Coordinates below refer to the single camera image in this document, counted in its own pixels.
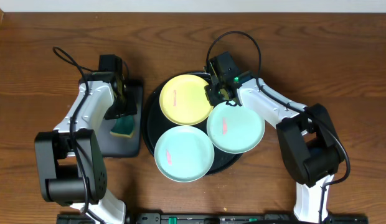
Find green sponge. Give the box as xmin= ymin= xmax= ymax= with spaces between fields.
xmin=110 ymin=116 xmax=135 ymax=138

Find yellow plate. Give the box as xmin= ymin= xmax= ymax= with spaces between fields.
xmin=159 ymin=74 xmax=214 ymax=126

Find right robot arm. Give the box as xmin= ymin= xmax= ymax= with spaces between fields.
xmin=205 ymin=67 xmax=351 ymax=223

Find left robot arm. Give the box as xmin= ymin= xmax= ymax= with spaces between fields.
xmin=34 ymin=72 xmax=143 ymax=223

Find black rectangular tray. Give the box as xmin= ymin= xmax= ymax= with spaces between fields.
xmin=96 ymin=79 xmax=143 ymax=158

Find light green plate right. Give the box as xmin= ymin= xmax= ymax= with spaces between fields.
xmin=207 ymin=103 xmax=265 ymax=154

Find light green plate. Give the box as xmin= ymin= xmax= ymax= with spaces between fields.
xmin=154 ymin=126 xmax=215 ymax=182
xmin=207 ymin=103 xmax=265 ymax=154

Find light green plate front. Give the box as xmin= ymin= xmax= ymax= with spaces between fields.
xmin=154 ymin=126 xmax=215 ymax=182

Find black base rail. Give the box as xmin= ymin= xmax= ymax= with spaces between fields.
xmin=56 ymin=212 xmax=369 ymax=224

